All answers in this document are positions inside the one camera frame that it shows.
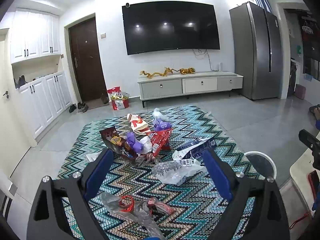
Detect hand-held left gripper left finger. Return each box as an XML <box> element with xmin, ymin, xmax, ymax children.
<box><xmin>26</xmin><ymin>148</ymin><xmax>115</xmax><ymax>240</ymax></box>

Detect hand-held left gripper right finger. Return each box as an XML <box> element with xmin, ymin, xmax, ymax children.
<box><xmin>202</xmin><ymin>149</ymin><xmax>292</xmax><ymax>240</ymax></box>

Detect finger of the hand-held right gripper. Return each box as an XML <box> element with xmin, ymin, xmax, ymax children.
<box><xmin>298</xmin><ymin>129</ymin><xmax>320</xmax><ymax>156</ymax></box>

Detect white round trash bin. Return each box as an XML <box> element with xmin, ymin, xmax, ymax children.
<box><xmin>243</xmin><ymin>151</ymin><xmax>277</xmax><ymax>181</ymax></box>

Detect grey plastic bag red handles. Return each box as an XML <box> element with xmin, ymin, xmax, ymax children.
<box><xmin>100</xmin><ymin>192</ymin><xmax>166</xmax><ymax>240</ymax></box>

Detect red wrapper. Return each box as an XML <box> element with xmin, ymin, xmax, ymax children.
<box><xmin>147</xmin><ymin>196</ymin><xmax>176</xmax><ymax>216</ymax></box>

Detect purple plastic bag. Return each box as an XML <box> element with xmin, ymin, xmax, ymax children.
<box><xmin>154</xmin><ymin>121</ymin><xmax>173</xmax><ymax>132</ymax></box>
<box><xmin>126</xmin><ymin>132</ymin><xmax>145</xmax><ymax>155</ymax></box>

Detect blue and white packaging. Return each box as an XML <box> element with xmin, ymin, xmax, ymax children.
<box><xmin>174</xmin><ymin>137</ymin><xmax>216</xmax><ymax>161</ymax></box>

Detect cream side table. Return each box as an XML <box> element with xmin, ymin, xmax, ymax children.
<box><xmin>289</xmin><ymin>149</ymin><xmax>320</xmax><ymax>230</ymax></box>

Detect dark brown snack bag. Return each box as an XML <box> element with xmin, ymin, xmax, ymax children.
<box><xmin>99</xmin><ymin>127</ymin><xmax>126</xmax><ymax>153</ymax></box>

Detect dark red phone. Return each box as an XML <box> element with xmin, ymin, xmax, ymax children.
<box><xmin>308</xmin><ymin>169</ymin><xmax>320</xmax><ymax>193</ymax></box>

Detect zigzag patterned rug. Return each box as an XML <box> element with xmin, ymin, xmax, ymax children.
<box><xmin>56</xmin><ymin>105</ymin><xmax>283</xmax><ymax>240</ymax></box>

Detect clear printed plastic bag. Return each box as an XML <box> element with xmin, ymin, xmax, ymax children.
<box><xmin>151</xmin><ymin>158</ymin><xmax>208</xmax><ymax>187</ymax></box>

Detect brown clear wrapper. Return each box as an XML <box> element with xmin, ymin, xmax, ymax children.
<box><xmin>129</xmin><ymin>152</ymin><xmax>161</xmax><ymax>168</ymax></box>

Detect pink stool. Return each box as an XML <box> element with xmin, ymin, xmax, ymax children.
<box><xmin>295</xmin><ymin>84</ymin><xmax>307</xmax><ymax>101</ymax></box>

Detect crumpled white tissue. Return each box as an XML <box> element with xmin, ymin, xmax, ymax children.
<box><xmin>138</xmin><ymin>136</ymin><xmax>153</xmax><ymax>153</ymax></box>

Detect red and white paper bag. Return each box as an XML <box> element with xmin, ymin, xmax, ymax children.
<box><xmin>126</xmin><ymin>113</ymin><xmax>153</xmax><ymax>135</ymax></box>

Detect red snack bag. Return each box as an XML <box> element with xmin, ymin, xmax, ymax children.
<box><xmin>149</xmin><ymin>128</ymin><xmax>174</xmax><ymax>158</ymax></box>

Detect brown doormat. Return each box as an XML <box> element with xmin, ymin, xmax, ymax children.
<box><xmin>82</xmin><ymin>99</ymin><xmax>111</xmax><ymax>110</ymax></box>

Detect red and white shopping bag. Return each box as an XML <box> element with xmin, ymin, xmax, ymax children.
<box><xmin>110</xmin><ymin>92</ymin><xmax>131</xmax><ymax>111</ymax></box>

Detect white crumpled tissue ball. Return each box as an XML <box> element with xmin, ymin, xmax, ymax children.
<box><xmin>152</xmin><ymin>108</ymin><xmax>167</xmax><ymax>123</ymax></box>

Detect red gift bag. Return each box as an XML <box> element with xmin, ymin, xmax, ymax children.
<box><xmin>107</xmin><ymin>86</ymin><xmax>122</xmax><ymax>98</ymax></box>

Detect white TV cabinet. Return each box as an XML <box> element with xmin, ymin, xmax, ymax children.
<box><xmin>137</xmin><ymin>71</ymin><xmax>244</xmax><ymax>108</ymax></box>

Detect white interior door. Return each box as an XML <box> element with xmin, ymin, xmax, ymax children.
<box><xmin>0</xmin><ymin>29</ymin><xmax>38</xmax><ymax>180</ymax></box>

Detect grey double door fridge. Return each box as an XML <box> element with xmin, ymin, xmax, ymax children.
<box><xmin>229</xmin><ymin>1</ymin><xmax>284</xmax><ymax>101</ymax></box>

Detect golden tiger ornament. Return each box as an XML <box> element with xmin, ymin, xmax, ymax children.
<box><xmin>174</xmin><ymin>67</ymin><xmax>197</xmax><ymax>75</ymax></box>

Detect dark brown entrance door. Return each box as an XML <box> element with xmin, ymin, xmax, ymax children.
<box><xmin>68</xmin><ymin>17</ymin><xmax>109</xmax><ymax>103</ymax></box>

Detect black bag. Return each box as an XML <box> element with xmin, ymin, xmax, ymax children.
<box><xmin>14</xmin><ymin>75</ymin><xmax>28</xmax><ymax>89</ymax></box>

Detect blue curtain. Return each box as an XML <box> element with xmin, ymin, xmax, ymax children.
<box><xmin>252</xmin><ymin>0</ymin><xmax>271</xmax><ymax>12</ymax></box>

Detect red cord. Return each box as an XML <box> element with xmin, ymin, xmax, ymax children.
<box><xmin>289</xmin><ymin>211</ymin><xmax>311</xmax><ymax>230</ymax></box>

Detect dark wall poster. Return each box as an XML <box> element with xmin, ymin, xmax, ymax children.
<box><xmin>298</xmin><ymin>11</ymin><xmax>320</xmax><ymax>56</ymax></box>

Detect television cables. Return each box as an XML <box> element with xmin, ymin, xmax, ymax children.
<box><xmin>192</xmin><ymin>48</ymin><xmax>213</xmax><ymax>71</ymax></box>

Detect white upper wall cabinet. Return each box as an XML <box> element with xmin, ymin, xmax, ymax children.
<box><xmin>10</xmin><ymin>8</ymin><xmax>61</xmax><ymax>64</ymax></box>

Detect black wall television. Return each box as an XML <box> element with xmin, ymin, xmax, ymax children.
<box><xmin>122</xmin><ymin>2</ymin><xmax>221</xmax><ymax>56</ymax></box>

